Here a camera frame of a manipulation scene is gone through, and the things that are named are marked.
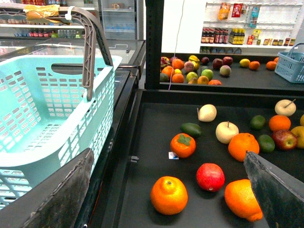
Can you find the orange persimmon green calyx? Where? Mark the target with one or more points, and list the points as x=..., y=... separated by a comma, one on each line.
x=183, y=145

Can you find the black fruit shelf tray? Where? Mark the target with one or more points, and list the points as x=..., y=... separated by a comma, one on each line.
x=143, y=156

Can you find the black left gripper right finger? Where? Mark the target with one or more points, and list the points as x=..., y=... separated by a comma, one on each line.
x=280, y=195

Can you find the orange tangerine front left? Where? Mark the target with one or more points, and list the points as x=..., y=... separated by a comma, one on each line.
x=169, y=195

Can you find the grey-brown basket handle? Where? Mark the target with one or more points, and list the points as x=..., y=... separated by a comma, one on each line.
x=94, y=34

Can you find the small orange back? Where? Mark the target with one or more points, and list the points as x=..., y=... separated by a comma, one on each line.
x=279, y=122

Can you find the white apple middle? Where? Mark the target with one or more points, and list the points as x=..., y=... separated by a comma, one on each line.
x=225, y=131

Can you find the white apple back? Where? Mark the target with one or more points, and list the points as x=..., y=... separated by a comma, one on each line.
x=285, y=107

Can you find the green lime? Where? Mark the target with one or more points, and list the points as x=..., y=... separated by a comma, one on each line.
x=266, y=143
x=257, y=122

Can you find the dark green avocado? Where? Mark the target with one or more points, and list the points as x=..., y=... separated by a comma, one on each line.
x=192, y=129

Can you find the yellow orange apple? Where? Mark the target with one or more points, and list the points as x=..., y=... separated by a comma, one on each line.
x=299, y=133

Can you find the orange tangerine front right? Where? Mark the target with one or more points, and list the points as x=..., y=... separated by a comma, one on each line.
x=241, y=200

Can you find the green lime front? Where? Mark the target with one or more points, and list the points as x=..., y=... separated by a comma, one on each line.
x=266, y=143

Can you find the white pear with stem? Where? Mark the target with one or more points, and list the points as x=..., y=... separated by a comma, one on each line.
x=207, y=113

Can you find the glass top freezer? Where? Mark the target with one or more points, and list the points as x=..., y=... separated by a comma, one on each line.
x=133, y=52

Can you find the black shelf upright post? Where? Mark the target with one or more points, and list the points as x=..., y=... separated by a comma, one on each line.
x=154, y=24

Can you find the large orange middle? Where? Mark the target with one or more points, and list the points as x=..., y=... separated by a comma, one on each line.
x=242, y=143

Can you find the blue plastic basket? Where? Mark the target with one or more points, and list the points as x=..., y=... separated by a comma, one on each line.
x=290, y=65

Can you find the white apple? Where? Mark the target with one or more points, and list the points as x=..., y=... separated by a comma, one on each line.
x=285, y=107
x=225, y=131

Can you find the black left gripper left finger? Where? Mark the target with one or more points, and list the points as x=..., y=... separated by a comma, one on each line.
x=56, y=201

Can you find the red apple front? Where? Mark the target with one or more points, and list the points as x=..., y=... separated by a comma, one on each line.
x=210, y=177

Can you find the orange tangerine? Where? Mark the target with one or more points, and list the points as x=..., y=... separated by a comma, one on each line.
x=169, y=195
x=241, y=200

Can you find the black rear fruit shelf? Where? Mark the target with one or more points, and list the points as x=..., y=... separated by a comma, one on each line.
x=244, y=80

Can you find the red yellow apple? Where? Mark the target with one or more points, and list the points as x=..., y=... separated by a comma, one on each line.
x=284, y=140

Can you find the small white blue tag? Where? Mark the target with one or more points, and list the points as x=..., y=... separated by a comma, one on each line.
x=172, y=156

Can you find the mint green plastic basket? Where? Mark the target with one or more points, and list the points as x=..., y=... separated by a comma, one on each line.
x=46, y=119

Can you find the yellow tape on handle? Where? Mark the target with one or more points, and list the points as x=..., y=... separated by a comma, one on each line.
x=41, y=14

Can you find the green lime back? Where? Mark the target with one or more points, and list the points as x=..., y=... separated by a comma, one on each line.
x=257, y=122

